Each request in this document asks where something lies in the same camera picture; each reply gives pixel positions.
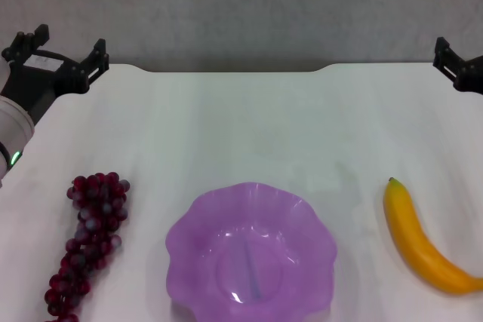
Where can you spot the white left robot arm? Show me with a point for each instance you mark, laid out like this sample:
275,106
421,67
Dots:
11,129

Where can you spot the purple wavy plastic plate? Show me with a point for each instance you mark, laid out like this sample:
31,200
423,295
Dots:
249,246

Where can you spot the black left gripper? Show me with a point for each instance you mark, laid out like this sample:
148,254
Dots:
41,77

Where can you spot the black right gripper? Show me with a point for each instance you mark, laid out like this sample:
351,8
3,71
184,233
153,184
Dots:
471,77

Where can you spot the dark red grape bunch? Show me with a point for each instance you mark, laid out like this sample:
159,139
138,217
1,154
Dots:
94,205

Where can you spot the yellow banana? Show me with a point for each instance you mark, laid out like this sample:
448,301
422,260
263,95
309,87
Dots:
407,231

